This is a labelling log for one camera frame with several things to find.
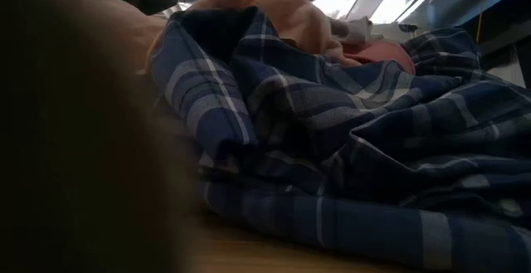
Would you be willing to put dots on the grey garment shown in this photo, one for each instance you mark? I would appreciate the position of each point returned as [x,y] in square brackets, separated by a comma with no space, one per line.
[352,30]

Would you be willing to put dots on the blue plaid shirt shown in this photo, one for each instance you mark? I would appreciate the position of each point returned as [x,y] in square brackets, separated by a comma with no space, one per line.
[332,140]

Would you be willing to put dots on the black cabinet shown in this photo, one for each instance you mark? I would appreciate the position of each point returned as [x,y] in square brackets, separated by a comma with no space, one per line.
[523,61]

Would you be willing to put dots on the peach garment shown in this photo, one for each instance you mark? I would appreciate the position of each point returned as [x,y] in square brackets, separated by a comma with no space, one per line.
[290,11]

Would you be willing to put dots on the pink shirt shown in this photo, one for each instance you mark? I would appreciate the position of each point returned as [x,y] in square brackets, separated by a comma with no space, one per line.
[383,53]

